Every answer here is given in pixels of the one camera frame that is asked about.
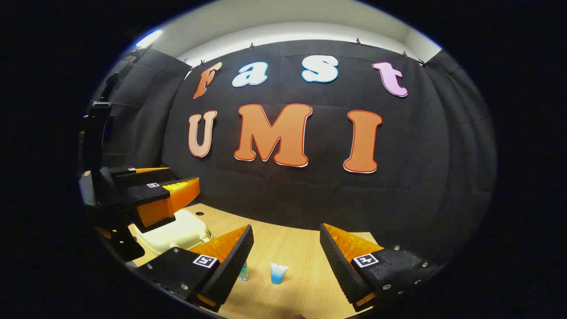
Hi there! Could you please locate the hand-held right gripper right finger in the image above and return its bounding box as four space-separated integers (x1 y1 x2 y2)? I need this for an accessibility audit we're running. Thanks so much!
320 223 444 312

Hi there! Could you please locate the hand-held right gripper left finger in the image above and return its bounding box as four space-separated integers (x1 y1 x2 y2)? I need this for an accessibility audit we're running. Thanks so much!
135 224 255 313

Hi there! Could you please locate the white and blue tube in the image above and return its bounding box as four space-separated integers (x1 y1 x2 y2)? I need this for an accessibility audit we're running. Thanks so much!
270 262 289 285

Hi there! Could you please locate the black backdrop cloth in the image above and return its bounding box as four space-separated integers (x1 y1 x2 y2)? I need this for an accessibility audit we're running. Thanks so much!
89 39 497 266

